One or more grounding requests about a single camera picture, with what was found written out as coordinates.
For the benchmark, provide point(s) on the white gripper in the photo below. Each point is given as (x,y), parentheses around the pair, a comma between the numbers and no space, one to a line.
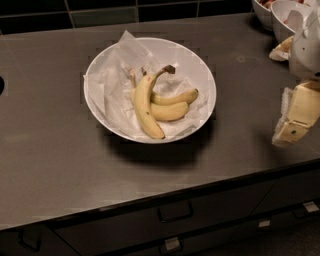
(306,53)

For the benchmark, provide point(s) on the long front banana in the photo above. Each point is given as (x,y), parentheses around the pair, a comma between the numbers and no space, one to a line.
(142,103)

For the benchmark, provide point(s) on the white bowl at right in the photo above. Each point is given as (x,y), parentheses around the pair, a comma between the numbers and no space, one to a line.
(289,15)

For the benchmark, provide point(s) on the white bowl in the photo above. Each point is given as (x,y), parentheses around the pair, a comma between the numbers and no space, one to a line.
(262,9)
(107,86)
(289,15)

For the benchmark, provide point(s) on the white bowl at back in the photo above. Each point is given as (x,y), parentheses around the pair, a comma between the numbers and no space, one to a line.
(262,9)

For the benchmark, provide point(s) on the back banana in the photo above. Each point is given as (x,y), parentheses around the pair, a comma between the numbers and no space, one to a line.
(188,96)

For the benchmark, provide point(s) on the middle banana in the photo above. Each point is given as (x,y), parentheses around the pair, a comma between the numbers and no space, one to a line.
(169,112)

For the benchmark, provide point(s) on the dark cabinet drawer front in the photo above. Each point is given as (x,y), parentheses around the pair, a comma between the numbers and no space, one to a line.
(190,220)

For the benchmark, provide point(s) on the white paper liner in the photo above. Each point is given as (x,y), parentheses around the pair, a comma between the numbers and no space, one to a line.
(150,90)

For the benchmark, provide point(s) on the right drawer handle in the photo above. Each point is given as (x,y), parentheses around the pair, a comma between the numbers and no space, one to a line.
(308,209)

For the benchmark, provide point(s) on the black drawer handle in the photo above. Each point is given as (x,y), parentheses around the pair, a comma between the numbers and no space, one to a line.
(175,211)
(29,240)

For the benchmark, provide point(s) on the lower drawer handle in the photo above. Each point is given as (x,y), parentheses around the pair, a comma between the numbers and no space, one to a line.
(171,245)

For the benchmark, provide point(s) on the black left drawer handle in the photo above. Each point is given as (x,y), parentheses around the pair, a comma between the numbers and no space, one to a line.
(29,240)

